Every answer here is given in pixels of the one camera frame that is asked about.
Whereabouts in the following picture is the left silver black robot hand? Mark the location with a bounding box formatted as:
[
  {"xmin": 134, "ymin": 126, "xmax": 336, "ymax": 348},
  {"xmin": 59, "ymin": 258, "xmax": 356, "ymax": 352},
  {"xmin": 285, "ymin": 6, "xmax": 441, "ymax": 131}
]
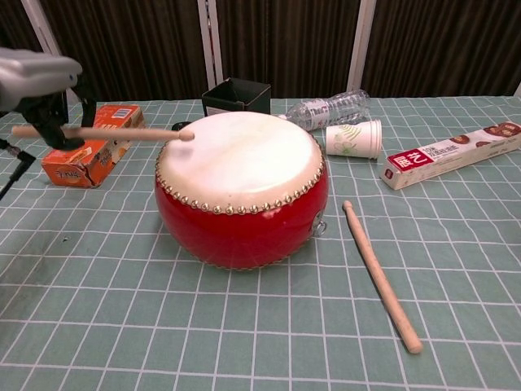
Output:
[{"xmin": 0, "ymin": 46, "xmax": 98, "ymax": 151}]

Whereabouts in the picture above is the light wooden drumstick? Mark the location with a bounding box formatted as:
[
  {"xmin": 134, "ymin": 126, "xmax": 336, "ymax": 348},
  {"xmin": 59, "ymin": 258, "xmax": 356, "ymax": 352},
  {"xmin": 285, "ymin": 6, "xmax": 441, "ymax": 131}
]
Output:
[
  {"xmin": 11, "ymin": 125, "xmax": 195, "ymax": 143},
  {"xmin": 342, "ymin": 200, "xmax": 424, "ymax": 354}
]

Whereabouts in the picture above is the red drum with white skin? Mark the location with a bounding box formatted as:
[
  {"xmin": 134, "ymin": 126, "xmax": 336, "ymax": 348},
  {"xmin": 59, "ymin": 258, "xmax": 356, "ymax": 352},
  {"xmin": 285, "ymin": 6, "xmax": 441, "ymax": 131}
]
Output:
[{"xmin": 153, "ymin": 112, "xmax": 326, "ymax": 271}]

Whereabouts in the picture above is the orange cardboard snack box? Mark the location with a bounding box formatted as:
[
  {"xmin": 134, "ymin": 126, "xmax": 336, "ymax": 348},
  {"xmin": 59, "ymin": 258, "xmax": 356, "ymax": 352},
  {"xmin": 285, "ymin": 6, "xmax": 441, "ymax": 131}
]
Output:
[{"xmin": 41, "ymin": 103, "xmax": 147, "ymax": 189}]

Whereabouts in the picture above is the dark brown curtain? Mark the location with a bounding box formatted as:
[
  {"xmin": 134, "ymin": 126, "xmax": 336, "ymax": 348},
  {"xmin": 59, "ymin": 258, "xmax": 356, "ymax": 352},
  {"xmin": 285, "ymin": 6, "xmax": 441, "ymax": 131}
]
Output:
[{"xmin": 0, "ymin": 0, "xmax": 521, "ymax": 117}]

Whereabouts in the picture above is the dark green open box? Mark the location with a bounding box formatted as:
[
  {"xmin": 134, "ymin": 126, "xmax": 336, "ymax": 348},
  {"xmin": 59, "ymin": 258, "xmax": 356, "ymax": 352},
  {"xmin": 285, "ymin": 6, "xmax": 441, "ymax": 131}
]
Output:
[{"xmin": 201, "ymin": 77, "xmax": 272, "ymax": 119}]

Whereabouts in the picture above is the clear plastic water bottle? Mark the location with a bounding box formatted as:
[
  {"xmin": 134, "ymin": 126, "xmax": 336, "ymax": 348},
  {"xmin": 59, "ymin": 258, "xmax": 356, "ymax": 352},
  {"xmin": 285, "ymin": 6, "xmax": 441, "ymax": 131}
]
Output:
[{"xmin": 278, "ymin": 88, "xmax": 371, "ymax": 132}]

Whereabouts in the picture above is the white paper cup stack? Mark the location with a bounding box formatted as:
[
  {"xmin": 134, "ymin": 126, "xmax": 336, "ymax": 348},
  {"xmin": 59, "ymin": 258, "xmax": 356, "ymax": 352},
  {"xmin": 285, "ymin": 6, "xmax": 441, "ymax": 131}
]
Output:
[{"xmin": 325, "ymin": 119, "xmax": 383, "ymax": 160}]

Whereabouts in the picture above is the green checked tablecloth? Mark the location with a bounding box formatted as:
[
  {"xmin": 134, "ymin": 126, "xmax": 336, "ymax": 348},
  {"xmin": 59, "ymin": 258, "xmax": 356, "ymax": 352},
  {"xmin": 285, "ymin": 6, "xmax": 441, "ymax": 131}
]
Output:
[{"xmin": 0, "ymin": 95, "xmax": 521, "ymax": 391}]

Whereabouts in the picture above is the long white red-label box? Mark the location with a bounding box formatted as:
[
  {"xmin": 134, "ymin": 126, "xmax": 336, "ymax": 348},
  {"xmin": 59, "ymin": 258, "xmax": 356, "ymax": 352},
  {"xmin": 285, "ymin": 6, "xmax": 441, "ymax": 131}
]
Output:
[{"xmin": 380, "ymin": 121, "xmax": 521, "ymax": 191}]

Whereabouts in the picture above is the white frame post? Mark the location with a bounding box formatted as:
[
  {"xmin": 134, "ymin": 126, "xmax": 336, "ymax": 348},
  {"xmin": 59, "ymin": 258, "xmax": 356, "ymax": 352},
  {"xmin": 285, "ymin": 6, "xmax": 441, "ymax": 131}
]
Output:
[
  {"xmin": 20, "ymin": 0, "xmax": 81, "ymax": 103},
  {"xmin": 197, "ymin": 0, "xmax": 224, "ymax": 90},
  {"xmin": 347, "ymin": 0, "xmax": 378, "ymax": 93}
]

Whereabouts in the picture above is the black cable with plug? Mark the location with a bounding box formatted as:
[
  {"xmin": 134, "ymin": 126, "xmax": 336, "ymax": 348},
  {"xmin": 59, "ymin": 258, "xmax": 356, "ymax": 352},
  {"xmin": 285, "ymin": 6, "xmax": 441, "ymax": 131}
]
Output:
[{"xmin": 0, "ymin": 138, "xmax": 37, "ymax": 201}]

